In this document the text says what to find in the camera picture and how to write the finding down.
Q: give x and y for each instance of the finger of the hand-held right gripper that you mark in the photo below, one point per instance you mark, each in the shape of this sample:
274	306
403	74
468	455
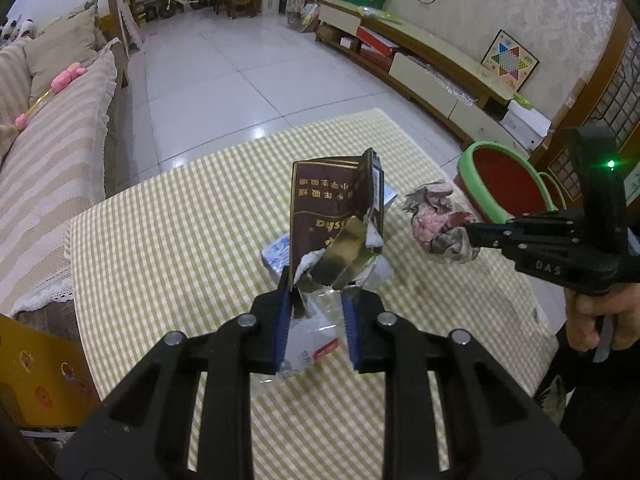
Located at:
530	222
530	245

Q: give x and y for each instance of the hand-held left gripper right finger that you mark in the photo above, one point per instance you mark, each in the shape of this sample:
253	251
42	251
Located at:
351	330

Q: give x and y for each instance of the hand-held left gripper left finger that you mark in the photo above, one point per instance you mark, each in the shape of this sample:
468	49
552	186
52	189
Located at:
284	320

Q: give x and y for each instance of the clear plastic wrapper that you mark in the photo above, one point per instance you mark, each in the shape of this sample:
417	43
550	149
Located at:
312	332

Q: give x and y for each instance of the green basin with red inside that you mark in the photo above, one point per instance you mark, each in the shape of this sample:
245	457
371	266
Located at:
500	180

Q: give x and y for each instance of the printed paper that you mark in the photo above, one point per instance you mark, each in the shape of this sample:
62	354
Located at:
435	220

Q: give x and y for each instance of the torn brown carton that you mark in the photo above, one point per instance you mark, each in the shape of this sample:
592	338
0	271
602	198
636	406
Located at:
320	210

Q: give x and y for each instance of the person's right forearm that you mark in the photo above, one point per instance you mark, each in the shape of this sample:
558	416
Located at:
627	315

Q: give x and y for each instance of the person's right hand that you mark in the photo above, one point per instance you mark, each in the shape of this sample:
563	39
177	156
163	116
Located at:
585	320

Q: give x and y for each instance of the white blue box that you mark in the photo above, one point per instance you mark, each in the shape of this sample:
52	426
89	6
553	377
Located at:
277	257

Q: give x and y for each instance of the white cardboard box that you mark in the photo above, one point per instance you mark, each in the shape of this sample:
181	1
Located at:
525	125

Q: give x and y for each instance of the small green box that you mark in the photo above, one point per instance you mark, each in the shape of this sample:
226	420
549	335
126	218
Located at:
523	100

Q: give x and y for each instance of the wooden lattice screen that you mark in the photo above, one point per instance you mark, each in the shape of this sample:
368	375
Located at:
617	90

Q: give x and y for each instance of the yellow checkered tablecloth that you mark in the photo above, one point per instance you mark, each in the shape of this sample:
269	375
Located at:
175	240

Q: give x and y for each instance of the star pattern game board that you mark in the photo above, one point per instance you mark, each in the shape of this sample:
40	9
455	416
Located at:
509	60

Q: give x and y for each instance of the person's dark clothing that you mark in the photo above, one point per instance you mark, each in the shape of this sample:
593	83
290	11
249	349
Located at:
600	410

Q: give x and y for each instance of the cream wooden television cabinet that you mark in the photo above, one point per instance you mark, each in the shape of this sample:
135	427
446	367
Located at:
435	47

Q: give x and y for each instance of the red flat box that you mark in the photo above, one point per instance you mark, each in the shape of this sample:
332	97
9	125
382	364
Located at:
377	40

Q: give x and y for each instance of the yellow wooden panel with stickers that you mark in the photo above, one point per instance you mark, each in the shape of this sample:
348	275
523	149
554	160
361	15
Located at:
45	370

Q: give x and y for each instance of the green plastic bag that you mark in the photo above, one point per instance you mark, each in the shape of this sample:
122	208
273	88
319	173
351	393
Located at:
380	14

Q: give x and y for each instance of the striped beige sofa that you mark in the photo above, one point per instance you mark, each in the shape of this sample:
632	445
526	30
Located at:
50	170

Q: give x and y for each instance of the leaning printed board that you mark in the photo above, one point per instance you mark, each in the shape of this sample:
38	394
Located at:
302	0

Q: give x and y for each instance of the wooden chair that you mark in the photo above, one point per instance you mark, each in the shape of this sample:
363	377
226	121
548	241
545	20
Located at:
235	5

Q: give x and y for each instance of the pink plush toy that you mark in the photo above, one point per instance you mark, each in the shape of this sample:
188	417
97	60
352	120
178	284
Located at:
67	76

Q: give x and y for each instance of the white balance bike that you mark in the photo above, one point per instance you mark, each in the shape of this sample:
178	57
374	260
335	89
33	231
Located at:
175	2

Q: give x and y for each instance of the beige cushion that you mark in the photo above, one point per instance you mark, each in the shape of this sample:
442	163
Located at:
65	45

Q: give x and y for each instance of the white plush toy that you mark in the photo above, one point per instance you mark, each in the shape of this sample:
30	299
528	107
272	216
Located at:
17	30

